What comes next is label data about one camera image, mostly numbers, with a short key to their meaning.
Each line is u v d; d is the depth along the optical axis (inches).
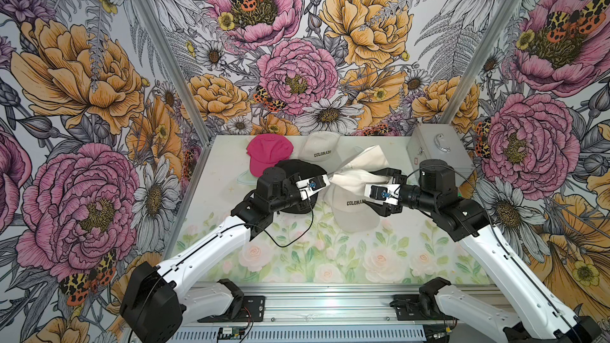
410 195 22.7
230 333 28.1
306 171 39.0
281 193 23.6
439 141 39.1
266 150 43.4
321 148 42.8
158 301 15.1
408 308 28.9
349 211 37.1
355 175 23.9
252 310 28.9
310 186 23.8
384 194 21.6
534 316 15.2
